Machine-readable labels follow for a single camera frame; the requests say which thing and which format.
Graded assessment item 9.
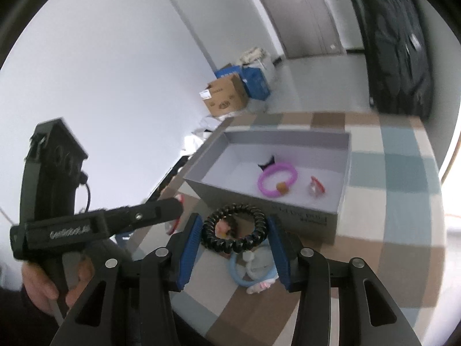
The person's left hand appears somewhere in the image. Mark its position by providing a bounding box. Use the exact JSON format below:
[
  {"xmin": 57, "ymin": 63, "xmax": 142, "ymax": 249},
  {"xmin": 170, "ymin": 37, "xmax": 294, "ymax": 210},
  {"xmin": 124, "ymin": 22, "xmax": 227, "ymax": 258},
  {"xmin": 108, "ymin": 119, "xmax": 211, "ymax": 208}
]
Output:
[{"xmin": 21, "ymin": 252, "xmax": 96, "ymax": 318}]

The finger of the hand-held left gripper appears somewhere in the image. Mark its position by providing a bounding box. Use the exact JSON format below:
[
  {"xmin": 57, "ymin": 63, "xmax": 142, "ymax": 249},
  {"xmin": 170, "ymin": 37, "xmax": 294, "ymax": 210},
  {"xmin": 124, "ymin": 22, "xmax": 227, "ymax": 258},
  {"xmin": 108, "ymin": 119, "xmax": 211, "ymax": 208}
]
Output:
[{"xmin": 104, "ymin": 195, "xmax": 185, "ymax": 233}]

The grey door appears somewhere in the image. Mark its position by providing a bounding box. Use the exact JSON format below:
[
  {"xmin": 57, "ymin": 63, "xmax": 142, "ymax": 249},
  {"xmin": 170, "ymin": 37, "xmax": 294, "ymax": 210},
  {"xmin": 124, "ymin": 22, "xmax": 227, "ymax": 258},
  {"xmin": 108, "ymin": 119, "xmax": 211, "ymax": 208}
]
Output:
[{"xmin": 248, "ymin": 0, "xmax": 348, "ymax": 59}]

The black spiral hair tie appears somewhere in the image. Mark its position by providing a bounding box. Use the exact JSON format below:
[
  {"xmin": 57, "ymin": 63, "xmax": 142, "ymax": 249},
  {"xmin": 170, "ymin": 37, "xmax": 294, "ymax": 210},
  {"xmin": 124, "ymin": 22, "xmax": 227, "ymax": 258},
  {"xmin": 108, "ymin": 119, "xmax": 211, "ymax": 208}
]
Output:
[{"xmin": 202, "ymin": 204, "xmax": 269, "ymax": 253}]

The black cable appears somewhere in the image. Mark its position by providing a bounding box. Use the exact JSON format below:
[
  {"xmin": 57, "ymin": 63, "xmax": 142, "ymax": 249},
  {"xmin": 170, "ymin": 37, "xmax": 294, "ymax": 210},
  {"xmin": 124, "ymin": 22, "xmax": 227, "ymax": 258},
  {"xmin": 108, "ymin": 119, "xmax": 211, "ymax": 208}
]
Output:
[{"xmin": 77, "ymin": 171, "xmax": 93, "ymax": 214}]

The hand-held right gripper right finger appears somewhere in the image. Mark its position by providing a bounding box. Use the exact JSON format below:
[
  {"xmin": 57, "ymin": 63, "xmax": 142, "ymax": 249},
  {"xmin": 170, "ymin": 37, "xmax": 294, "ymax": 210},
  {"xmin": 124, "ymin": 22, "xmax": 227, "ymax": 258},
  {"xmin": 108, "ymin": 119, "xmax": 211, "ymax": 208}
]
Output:
[{"xmin": 267, "ymin": 214, "xmax": 422, "ymax": 346}]

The blue cardboard box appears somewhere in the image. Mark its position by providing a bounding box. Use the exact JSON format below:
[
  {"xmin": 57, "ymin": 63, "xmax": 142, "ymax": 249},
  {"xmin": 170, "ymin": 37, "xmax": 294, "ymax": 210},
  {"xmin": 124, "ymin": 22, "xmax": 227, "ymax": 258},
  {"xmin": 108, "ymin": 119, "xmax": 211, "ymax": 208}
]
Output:
[{"xmin": 215, "ymin": 63, "xmax": 271, "ymax": 100}]

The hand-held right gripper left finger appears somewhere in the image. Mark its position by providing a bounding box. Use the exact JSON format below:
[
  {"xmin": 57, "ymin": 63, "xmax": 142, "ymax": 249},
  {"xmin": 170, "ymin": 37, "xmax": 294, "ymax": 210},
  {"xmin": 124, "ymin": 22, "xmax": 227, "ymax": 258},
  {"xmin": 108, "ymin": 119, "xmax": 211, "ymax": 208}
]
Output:
[{"xmin": 50, "ymin": 212, "xmax": 205, "ymax": 346}]

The checked tablecloth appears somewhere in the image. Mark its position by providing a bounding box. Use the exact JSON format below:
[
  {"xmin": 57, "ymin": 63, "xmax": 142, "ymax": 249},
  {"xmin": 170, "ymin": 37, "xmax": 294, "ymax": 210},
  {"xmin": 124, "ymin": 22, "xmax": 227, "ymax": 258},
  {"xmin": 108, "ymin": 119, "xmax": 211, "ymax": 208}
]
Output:
[{"xmin": 135, "ymin": 112, "xmax": 448, "ymax": 346}]

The pink pig hair clip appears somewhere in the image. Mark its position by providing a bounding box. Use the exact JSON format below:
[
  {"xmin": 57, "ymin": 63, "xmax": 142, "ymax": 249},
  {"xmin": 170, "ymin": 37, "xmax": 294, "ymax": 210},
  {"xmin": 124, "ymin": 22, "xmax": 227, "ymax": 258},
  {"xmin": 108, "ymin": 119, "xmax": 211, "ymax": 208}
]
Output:
[{"xmin": 215, "ymin": 219, "xmax": 238, "ymax": 239}]

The purple hair ring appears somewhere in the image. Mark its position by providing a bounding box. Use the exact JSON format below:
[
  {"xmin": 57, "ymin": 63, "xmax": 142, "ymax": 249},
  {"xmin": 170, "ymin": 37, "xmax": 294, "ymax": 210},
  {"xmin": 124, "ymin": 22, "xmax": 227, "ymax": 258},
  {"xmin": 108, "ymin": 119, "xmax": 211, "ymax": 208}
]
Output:
[{"xmin": 257, "ymin": 162, "xmax": 299, "ymax": 198}]

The black backpack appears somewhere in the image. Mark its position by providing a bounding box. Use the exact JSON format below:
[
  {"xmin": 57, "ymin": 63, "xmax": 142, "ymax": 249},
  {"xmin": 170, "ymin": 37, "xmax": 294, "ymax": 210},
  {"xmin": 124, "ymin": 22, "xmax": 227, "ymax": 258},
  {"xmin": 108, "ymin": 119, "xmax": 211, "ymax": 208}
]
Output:
[{"xmin": 359, "ymin": 0, "xmax": 435, "ymax": 122}]

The person's left forearm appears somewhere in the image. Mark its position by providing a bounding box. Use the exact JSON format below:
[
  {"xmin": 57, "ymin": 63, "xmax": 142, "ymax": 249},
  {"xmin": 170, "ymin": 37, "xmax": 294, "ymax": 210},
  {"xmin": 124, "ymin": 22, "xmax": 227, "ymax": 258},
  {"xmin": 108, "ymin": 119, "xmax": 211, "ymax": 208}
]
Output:
[{"xmin": 0, "ymin": 285, "xmax": 63, "ymax": 346}]

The red clear hair clip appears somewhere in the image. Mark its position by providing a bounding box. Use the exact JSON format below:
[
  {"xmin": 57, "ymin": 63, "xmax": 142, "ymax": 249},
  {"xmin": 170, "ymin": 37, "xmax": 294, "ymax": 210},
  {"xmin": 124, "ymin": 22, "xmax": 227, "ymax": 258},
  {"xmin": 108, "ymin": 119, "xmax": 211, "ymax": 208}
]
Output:
[{"xmin": 307, "ymin": 175, "xmax": 328, "ymax": 197}]

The brown cardboard box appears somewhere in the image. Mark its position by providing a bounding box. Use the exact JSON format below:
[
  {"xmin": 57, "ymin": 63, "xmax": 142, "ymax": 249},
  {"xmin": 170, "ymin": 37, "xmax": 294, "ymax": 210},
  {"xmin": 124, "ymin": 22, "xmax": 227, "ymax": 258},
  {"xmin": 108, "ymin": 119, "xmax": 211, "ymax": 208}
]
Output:
[{"xmin": 200, "ymin": 73, "xmax": 250, "ymax": 118}]

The blue hair ring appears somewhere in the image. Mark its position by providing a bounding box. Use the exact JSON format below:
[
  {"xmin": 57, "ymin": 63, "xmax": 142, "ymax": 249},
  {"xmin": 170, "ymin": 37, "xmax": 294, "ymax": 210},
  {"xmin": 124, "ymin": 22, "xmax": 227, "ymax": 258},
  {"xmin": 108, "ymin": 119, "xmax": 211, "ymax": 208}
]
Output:
[{"xmin": 228, "ymin": 248, "xmax": 280, "ymax": 295}]

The white plastic bag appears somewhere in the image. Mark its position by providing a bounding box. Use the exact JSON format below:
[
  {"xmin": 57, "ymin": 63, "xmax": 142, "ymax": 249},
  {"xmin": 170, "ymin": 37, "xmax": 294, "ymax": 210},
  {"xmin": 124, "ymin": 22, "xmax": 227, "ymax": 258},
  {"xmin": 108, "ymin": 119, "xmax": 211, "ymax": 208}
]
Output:
[{"xmin": 181, "ymin": 114, "xmax": 233, "ymax": 156}]

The grey cardboard box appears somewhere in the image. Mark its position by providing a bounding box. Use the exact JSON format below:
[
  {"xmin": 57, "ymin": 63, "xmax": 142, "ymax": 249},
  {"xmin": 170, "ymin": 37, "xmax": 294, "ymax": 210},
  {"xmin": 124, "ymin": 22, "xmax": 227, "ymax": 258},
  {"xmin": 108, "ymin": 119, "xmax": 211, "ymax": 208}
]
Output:
[{"xmin": 183, "ymin": 130, "xmax": 352, "ymax": 246}]

